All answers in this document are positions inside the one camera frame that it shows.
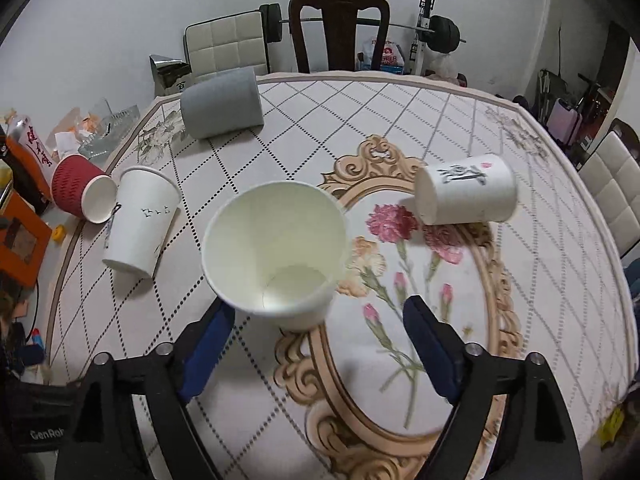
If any white paper cup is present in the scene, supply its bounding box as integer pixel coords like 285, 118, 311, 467
414, 154, 518, 226
201, 181, 350, 332
102, 166, 181, 278

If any red ribbed paper cup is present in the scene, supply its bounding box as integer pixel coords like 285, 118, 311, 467
51, 154, 117, 224

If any grey cup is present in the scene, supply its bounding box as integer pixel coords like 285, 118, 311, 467
180, 67, 264, 140

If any floral patterned table mat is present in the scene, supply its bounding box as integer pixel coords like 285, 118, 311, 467
47, 73, 638, 479

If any yellow bottle cap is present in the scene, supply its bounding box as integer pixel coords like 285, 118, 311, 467
52, 224, 66, 244

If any orange gift box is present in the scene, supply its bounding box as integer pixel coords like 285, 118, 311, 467
0, 191, 52, 288

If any glass ashtray tray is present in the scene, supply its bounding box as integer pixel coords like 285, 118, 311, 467
78, 105, 140, 162

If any white padded chair right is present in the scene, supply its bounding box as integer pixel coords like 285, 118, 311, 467
578, 131, 640, 257

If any white padded chair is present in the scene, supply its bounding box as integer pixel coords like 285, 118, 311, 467
183, 10, 270, 82
578, 131, 640, 257

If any pink suitcase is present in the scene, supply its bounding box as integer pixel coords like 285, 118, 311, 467
546, 99, 582, 146

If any black tea gift box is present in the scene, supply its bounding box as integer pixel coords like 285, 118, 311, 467
149, 54, 193, 96

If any dark wooden chair far right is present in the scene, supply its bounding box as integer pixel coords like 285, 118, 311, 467
610, 118, 640, 162

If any dark wooden chair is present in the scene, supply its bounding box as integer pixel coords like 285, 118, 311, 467
610, 118, 640, 162
288, 0, 390, 74

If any red white plastic bag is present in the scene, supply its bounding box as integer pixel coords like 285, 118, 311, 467
356, 38, 405, 75

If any white padded chair back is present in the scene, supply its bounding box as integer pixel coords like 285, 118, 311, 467
183, 10, 270, 82

